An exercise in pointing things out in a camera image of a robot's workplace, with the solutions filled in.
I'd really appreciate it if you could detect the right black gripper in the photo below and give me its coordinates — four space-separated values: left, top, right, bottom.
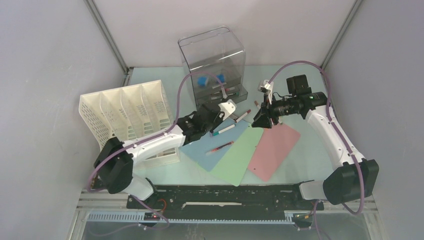
251 93 299 130

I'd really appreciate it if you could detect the orange red pen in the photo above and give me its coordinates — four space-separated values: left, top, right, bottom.
205 141 234 155

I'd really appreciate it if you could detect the blue eraser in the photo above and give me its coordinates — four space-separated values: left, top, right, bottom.
197 76 209 88
216 74 225 84

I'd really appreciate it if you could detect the clear plastic drawer box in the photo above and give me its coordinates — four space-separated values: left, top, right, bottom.
177 25 248 108

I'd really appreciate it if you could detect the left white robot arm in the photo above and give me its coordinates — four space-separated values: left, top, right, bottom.
91 100 237 208

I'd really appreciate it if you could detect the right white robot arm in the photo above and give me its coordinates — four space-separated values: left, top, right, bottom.
252 75 380 209

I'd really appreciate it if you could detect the dark red cap marker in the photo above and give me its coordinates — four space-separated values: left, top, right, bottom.
235 109 251 123

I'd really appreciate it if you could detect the teal cap marker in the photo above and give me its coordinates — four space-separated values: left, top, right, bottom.
211 124 236 137

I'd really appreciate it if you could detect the pink clipboard sheet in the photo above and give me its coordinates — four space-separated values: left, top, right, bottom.
247 124 301 182

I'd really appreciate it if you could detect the blue clipboard sheet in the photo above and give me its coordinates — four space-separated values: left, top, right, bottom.
179 118 249 172

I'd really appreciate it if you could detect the green clipboard sheet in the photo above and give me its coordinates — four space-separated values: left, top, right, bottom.
208 124 264 187

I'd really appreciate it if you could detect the white plastic file rack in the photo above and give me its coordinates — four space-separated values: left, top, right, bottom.
78 79 174 148

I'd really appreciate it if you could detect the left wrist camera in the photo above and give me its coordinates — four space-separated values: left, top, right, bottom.
218 99 237 121

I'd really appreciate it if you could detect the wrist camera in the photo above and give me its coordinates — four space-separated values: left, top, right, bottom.
257 79 274 103
218 99 237 121

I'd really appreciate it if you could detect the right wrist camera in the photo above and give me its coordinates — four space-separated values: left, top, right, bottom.
257 79 274 103

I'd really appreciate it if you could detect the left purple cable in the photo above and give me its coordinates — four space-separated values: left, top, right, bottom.
86 72 229 231

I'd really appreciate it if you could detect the purple cable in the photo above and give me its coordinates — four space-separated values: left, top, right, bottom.
268 60 366 240
86 72 229 231

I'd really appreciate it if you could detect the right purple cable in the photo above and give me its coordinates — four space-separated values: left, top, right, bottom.
268 60 366 240

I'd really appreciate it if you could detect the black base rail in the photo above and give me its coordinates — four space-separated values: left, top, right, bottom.
144 184 315 222

